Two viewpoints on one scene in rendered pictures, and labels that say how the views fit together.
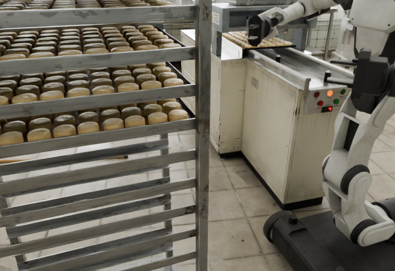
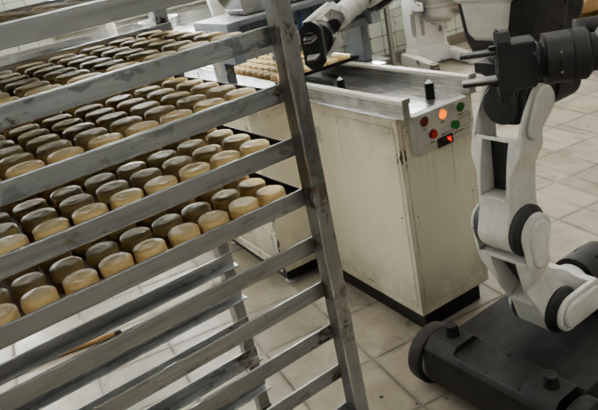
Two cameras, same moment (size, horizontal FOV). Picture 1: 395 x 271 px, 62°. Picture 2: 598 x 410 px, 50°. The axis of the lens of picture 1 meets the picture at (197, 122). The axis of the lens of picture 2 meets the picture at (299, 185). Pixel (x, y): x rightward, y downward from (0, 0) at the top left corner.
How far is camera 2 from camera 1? 0.30 m
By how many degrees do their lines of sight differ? 12
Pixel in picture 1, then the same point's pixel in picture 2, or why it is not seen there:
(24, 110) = (67, 242)
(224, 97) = (268, 172)
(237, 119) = not seen: hidden behind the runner
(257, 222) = (391, 360)
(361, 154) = (524, 188)
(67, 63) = (117, 153)
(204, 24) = (289, 48)
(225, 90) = not seen: hidden behind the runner
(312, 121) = (429, 166)
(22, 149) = (72, 304)
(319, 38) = (374, 36)
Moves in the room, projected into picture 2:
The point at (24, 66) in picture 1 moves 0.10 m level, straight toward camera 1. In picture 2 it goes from (58, 173) to (93, 184)
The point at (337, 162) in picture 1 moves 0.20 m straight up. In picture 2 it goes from (494, 211) to (488, 141)
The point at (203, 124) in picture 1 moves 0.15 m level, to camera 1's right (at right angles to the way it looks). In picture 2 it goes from (319, 192) to (402, 167)
